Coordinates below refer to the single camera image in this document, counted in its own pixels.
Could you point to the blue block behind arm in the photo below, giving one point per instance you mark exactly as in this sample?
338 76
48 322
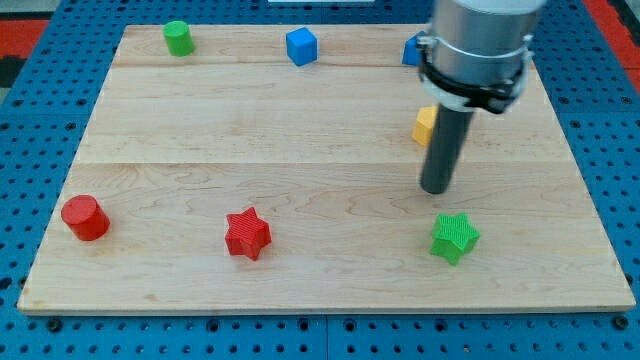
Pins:
411 52

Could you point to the red star block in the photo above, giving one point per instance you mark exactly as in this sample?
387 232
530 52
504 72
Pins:
247 234

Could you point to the green star block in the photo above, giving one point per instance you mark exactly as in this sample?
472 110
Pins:
453 236

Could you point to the wooden board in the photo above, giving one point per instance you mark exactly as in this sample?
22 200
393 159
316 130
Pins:
325 155

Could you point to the yellow block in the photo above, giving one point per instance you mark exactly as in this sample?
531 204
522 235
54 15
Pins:
424 125

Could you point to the blue cube block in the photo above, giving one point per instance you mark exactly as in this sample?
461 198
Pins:
301 46

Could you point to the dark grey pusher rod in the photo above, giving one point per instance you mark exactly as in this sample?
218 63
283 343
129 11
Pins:
448 136

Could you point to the green cylinder block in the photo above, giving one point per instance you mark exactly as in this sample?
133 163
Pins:
178 38

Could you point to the red cylinder block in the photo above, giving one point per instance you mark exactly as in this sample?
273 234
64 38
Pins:
85 217

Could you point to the black cable clamp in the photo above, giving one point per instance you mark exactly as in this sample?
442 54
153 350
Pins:
493 96

